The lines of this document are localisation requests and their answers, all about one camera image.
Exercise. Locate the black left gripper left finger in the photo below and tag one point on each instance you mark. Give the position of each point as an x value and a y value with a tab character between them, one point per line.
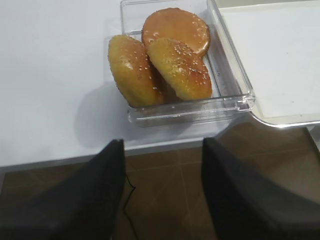
82	207

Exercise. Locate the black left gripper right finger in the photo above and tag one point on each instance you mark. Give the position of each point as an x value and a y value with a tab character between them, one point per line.
245	205

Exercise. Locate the left sesame bun top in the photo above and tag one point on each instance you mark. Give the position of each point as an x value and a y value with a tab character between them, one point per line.
135	77

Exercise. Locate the sesame bun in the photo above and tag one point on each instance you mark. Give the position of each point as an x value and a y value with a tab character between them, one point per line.
135	77
182	69

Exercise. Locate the middle sesame bun top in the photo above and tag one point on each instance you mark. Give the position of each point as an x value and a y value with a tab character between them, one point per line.
182	69

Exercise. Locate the clear plastic bun container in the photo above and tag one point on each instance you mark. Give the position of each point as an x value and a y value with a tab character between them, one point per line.
231	92

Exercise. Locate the white metal tray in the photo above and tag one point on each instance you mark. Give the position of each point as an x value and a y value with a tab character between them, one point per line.
277	45

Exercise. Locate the rear glossy bun top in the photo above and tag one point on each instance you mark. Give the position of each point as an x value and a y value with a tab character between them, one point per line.
180	25

